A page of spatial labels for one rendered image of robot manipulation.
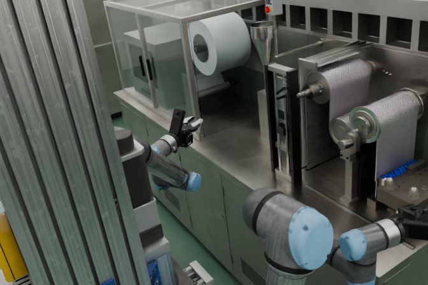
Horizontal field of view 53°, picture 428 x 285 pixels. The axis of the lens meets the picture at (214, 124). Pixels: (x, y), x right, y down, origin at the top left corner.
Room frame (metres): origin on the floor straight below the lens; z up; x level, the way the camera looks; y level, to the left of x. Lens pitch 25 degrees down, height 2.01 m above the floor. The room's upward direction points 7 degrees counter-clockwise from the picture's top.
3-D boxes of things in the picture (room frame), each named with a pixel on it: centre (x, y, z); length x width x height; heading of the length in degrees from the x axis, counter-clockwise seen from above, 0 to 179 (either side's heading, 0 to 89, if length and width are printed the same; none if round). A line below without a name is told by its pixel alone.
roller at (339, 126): (1.63, -0.62, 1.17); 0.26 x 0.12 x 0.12; 119
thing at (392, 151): (1.47, -0.71, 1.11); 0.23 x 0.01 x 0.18; 119
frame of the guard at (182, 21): (2.84, 0.15, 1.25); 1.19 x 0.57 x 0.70; 29
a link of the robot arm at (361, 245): (0.90, -0.36, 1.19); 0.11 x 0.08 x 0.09; 106
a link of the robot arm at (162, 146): (1.51, 0.24, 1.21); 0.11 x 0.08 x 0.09; 146
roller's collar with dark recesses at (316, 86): (1.67, -0.43, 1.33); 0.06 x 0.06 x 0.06; 29
